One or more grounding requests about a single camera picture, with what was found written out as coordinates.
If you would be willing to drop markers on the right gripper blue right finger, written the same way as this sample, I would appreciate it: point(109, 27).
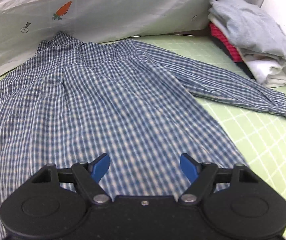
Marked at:
point(202, 177)

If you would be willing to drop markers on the red folded garment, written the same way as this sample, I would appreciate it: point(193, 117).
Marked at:
point(222, 42)

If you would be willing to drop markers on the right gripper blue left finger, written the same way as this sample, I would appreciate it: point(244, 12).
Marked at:
point(87, 178)

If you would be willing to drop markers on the light grey folded garment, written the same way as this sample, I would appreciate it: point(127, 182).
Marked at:
point(248, 28)

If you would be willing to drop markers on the white folded garment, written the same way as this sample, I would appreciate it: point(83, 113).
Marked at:
point(267, 72)

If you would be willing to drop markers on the blue white checked shirt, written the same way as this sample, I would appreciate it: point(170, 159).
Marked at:
point(103, 104)

